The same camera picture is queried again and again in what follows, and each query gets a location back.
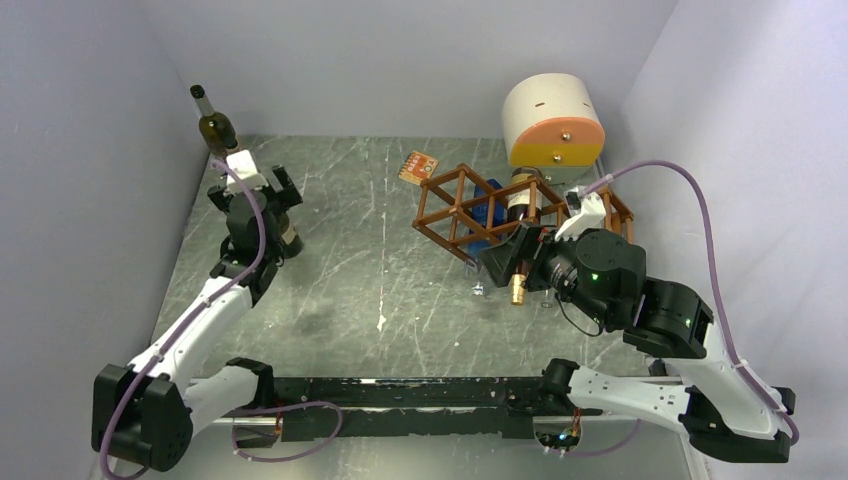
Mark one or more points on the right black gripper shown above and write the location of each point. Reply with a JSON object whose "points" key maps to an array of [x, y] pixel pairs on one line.
{"points": [[500, 260]]}

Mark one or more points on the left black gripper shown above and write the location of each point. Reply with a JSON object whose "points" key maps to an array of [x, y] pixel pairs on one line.
{"points": [[286, 193]]}

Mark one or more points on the dark gold-capped wine bottle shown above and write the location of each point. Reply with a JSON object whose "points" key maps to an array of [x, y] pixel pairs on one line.
{"points": [[518, 210]]}

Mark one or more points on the dark green black-capped bottle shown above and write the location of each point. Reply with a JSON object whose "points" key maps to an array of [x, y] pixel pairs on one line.
{"points": [[286, 236]]}

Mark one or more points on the olive green wine bottle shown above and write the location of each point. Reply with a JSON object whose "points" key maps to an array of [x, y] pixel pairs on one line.
{"points": [[215, 127]]}

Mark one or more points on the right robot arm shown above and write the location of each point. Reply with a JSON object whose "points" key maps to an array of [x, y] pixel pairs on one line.
{"points": [[724, 413]]}

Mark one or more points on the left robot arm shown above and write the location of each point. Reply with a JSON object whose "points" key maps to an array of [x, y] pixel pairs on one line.
{"points": [[147, 412]]}

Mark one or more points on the clear blue-label bottle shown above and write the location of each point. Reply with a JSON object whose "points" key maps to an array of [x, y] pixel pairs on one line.
{"points": [[474, 266]]}

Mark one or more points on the brown wooden wine rack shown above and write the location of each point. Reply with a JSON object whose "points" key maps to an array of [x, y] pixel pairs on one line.
{"points": [[460, 209]]}

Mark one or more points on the small orange card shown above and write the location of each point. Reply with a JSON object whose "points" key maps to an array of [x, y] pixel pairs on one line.
{"points": [[417, 168]]}

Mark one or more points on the cream orange cylinder container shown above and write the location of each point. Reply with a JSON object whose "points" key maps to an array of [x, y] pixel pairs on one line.
{"points": [[549, 120]]}

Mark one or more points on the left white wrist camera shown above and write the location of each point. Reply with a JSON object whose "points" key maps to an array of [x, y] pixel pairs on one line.
{"points": [[242, 163]]}

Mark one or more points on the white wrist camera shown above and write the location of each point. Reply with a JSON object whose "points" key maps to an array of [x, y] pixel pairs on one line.
{"points": [[242, 163], [586, 211]]}

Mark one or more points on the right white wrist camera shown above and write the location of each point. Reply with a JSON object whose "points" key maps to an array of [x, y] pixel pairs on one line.
{"points": [[586, 211]]}

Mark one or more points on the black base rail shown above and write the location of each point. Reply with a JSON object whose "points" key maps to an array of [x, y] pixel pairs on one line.
{"points": [[312, 408]]}

